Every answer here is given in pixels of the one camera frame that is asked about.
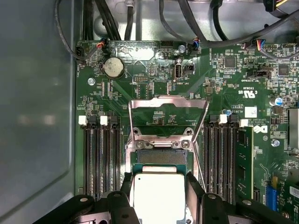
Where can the blue expansion slot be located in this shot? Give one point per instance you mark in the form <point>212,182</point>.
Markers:
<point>273,193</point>

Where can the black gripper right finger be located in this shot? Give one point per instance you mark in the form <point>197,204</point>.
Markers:
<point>210,210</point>

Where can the grey PC case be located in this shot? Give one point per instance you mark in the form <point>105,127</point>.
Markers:
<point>35,93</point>

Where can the black RAM slot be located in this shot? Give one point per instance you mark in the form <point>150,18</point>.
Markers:
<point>207,163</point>
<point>216,163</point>
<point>116,163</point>
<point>95,163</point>
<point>105,163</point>
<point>87,163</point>
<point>225,163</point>

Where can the green motherboard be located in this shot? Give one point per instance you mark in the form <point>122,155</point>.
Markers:
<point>121,91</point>

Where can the metal socket cover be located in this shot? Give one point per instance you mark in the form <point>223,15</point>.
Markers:
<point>168,100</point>

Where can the silver coin battery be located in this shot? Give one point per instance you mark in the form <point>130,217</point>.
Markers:
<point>113,67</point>

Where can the green RAM stick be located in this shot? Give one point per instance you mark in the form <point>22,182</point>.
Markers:
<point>244,163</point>

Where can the silver CPU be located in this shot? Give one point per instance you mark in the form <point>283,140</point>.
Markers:
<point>158,196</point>

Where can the thin metal locking lever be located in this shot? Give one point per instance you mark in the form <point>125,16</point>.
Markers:
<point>199,168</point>

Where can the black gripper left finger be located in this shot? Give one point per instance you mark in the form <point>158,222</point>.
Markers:
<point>121,207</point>

